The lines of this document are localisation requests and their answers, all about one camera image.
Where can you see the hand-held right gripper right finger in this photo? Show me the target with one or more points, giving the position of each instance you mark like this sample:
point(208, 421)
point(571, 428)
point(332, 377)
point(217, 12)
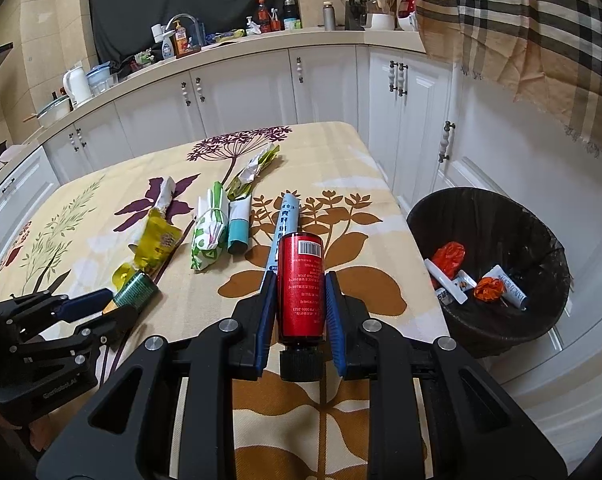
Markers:
point(333, 320)

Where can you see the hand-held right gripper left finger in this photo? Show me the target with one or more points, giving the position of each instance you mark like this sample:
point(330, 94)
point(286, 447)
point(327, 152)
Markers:
point(267, 320)

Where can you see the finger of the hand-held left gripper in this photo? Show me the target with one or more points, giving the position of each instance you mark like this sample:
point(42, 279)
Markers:
point(118, 321)
point(88, 302)

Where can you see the dark green small can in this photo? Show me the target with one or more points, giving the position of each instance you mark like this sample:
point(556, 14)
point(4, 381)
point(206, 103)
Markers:
point(136, 290)

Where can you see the red bottle black cap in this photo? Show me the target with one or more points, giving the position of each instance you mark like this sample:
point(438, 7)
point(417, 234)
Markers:
point(301, 290)

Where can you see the yellow green snack wrapper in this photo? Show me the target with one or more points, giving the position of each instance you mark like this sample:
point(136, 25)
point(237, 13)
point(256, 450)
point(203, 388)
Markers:
point(158, 242)

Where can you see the teal white tube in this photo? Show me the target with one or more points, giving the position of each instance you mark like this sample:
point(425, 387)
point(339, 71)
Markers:
point(240, 232)

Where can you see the green white tissue packet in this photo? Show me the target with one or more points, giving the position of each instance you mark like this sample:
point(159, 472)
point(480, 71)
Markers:
point(208, 235)

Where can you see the light blue printed tube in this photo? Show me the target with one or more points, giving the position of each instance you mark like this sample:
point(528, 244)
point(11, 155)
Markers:
point(286, 215)

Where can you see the white printed box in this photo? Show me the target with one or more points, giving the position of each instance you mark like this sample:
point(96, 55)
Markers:
point(448, 290)

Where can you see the orange plastic bag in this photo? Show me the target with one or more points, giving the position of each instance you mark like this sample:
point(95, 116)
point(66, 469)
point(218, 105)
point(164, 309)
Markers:
point(448, 257)

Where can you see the silver green wrapper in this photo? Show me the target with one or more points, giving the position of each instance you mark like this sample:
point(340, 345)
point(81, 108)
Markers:
point(251, 170)

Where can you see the orange wrapper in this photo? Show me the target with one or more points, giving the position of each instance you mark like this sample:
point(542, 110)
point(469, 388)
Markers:
point(488, 289)

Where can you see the white tube black cap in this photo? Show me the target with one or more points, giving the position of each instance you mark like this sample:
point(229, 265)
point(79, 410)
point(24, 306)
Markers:
point(506, 287)

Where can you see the black lined trash bin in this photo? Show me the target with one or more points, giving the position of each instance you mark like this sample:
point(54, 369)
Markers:
point(531, 240)

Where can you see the floral tablecloth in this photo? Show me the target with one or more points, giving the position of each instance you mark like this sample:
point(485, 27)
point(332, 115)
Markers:
point(331, 160)

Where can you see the white pot with lid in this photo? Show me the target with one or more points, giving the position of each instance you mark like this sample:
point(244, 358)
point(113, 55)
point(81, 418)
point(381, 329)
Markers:
point(53, 112)

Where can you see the white electric kettle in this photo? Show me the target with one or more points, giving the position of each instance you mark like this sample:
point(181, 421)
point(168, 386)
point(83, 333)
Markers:
point(78, 85)

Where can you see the water filter pitcher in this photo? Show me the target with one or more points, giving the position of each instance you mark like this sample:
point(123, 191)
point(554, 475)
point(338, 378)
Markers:
point(101, 80)

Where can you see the white spray bottle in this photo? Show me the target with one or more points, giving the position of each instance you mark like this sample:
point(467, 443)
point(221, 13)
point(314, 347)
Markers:
point(168, 49)

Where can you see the orange dish soap bottle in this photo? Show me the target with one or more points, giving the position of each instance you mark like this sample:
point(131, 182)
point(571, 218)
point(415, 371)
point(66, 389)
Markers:
point(181, 40)

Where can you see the green sponge pack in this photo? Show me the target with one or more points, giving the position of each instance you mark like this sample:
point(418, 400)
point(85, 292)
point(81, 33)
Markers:
point(231, 36)

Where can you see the white pump bottle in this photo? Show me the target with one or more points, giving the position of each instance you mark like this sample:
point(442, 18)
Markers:
point(252, 27)

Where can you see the chrome faucet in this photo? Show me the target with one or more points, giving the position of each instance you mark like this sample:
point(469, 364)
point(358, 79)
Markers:
point(191, 19)

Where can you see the dark bottle red cap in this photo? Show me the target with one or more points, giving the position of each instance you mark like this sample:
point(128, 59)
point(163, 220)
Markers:
point(264, 17)

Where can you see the steel bottle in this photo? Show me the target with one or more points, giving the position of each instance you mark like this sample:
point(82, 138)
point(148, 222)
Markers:
point(329, 16)

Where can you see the black thermos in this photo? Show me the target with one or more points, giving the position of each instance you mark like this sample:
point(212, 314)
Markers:
point(290, 15)

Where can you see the black knife block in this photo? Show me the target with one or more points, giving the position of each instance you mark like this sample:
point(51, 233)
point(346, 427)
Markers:
point(355, 12)

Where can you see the white blender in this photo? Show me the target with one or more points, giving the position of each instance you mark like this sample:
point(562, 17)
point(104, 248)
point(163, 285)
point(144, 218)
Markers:
point(380, 12)

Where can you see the red white appliance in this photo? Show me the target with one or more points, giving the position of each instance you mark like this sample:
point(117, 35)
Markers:
point(407, 12)

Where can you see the beige plaid cloth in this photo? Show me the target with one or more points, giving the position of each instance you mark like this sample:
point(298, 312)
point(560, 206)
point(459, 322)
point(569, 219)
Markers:
point(531, 35)

